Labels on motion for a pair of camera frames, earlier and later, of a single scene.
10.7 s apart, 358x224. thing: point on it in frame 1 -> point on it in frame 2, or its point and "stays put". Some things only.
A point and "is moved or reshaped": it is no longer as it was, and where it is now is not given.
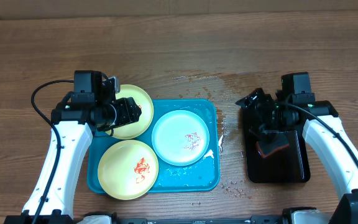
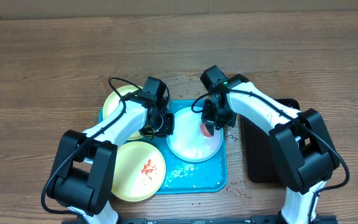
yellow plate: [135, 129] is moved or reshaped
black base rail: [254, 219] stays put
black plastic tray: [288, 165] stays put
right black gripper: [270, 132] -> [209, 117]
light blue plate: [180, 137] is moved or reshaped
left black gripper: [128, 114] -> [168, 129]
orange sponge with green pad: [264, 147] -> [205, 131]
